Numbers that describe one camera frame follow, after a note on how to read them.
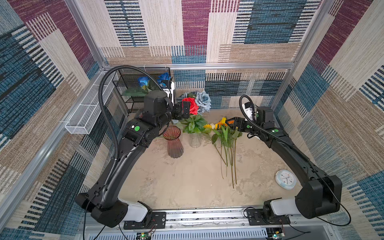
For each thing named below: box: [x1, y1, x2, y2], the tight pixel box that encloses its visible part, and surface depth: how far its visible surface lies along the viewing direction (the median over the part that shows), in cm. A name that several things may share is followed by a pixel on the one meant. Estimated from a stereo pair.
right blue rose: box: [157, 72, 172, 87], surface depth 74 cm
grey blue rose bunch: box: [176, 90, 212, 113], surface depth 70 cm
